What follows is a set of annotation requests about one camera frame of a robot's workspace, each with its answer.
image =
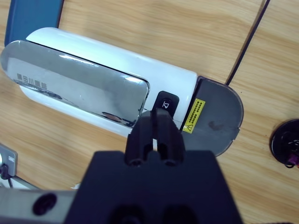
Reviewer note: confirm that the white capsule coffee machine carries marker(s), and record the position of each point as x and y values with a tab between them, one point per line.
116	63

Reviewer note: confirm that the clear water tank dark lid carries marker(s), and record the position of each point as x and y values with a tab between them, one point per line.
217	109

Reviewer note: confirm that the teal plastic tray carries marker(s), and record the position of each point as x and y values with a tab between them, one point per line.
32	18

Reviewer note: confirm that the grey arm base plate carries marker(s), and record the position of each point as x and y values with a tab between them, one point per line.
10	151

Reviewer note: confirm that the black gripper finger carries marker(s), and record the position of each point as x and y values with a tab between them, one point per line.
169	137
140	137

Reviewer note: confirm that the purple coffee capsule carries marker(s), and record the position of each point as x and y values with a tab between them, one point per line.
294	161

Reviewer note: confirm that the black capsule holder with rods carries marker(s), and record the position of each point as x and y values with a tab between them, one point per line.
280	137

